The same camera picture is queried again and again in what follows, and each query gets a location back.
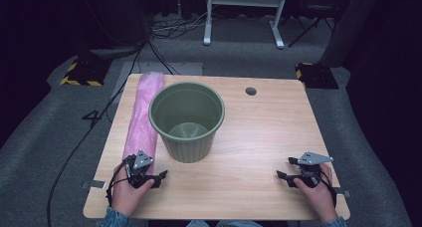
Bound person's blue jeans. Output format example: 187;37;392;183
187;219;263;227

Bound person's right hand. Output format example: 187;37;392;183
293;163;338;224

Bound green plastic bin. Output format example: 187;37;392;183
147;81;226;164

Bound black tripod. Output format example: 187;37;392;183
287;2;336;49

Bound pink plastic bag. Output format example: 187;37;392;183
122;71;166;175

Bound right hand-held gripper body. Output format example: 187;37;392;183
292;150;333;188

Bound grey curtain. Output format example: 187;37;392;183
318;0;382;69

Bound person's left hand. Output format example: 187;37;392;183
110;162;155;218

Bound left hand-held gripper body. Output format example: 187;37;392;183
123;149;157;189

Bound yellow black striped base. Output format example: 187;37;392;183
295;62;340;90
60;56;113;88

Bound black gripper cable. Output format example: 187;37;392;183
316;168;338;208
105;155;133;206

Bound long black floor cable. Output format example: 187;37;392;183
46;42;147;227

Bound bundle of floor cables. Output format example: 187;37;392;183
150;9;215;42

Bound grey metal table tab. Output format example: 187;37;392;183
81;179;107;190
332;186;351;199

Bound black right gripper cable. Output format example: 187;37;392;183
316;168;338;208

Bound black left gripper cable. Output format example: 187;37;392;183
105;155;133;206

